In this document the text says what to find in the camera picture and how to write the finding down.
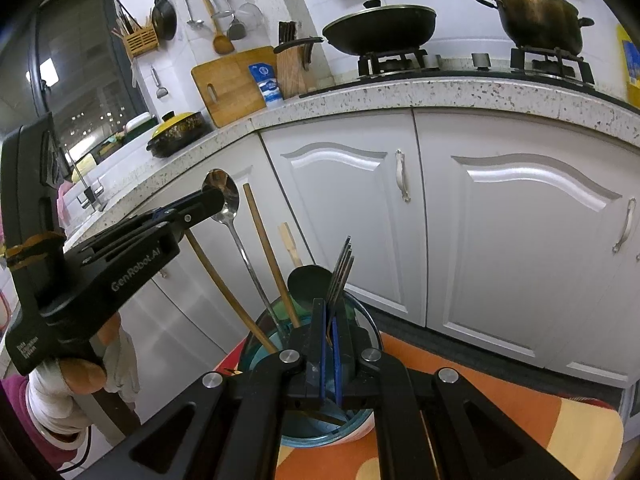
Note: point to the wooden cooking spoon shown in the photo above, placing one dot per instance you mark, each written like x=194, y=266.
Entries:
x=223, y=42

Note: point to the yellow blue package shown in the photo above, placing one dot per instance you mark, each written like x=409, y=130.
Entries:
x=630, y=60

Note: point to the person's left hand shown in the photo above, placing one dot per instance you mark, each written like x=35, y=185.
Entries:
x=55, y=405

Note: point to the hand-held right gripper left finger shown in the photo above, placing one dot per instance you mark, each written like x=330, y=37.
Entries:
x=315, y=360

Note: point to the white cabinet door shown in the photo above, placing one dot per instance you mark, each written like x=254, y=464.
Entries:
x=525, y=270
x=220, y=255
x=340, y=230

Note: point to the pale wooden chopstick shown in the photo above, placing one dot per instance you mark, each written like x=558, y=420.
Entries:
x=290, y=245

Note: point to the small steel spoon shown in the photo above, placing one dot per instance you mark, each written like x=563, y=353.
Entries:
x=222, y=182

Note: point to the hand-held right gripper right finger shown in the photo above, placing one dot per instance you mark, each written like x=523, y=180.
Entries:
x=341, y=360

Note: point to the floral utensil holder teal rim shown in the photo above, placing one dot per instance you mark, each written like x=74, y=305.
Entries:
x=300, y=435

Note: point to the wooden cutting board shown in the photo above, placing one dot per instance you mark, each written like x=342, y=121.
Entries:
x=227, y=90

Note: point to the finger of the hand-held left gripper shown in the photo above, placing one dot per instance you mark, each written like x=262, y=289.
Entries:
x=200, y=205

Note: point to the wooden chopstick rack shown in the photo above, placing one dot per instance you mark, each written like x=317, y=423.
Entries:
x=140, y=42

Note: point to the blue white packet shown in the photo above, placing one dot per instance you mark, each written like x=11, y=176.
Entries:
x=267, y=85

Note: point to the grey spatula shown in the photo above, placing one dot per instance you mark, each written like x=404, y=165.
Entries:
x=236, y=30

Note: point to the steel faucet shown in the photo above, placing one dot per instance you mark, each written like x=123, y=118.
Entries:
x=92, y=192

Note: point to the steel peeler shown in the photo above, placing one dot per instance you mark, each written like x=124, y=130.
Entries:
x=161, y=91

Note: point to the mesh strainer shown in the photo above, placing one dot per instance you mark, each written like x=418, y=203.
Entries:
x=250, y=15

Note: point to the large steel spoon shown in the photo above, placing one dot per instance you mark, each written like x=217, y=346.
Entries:
x=307, y=285

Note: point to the dark stock pot with lid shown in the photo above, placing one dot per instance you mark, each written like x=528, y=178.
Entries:
x=540, y=17

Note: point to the black wok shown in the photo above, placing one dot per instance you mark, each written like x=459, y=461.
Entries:
x=380, y=27

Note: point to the small black frying pan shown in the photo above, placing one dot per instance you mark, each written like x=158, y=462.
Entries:
x=164, y=20

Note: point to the black pot with yellow lid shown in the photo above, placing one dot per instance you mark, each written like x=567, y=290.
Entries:
x=177, y=132

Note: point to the orange yellow red patterned mat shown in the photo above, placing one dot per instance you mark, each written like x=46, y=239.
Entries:
x=500, y=410

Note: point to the steel ladle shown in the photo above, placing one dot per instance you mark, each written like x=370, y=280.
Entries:
x=195, y=23

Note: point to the white container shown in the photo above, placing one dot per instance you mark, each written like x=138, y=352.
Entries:
x=137, y=122

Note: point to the wooden knife block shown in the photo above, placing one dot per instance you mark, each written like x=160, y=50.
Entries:
x=292, y=70

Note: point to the black gas stove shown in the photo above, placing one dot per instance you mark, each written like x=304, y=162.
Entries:
x=450, y=77

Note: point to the silver fork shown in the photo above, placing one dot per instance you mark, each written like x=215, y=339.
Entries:
x=342, y=270

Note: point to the dark window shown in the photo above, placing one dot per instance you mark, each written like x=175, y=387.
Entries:
x=85, y=70

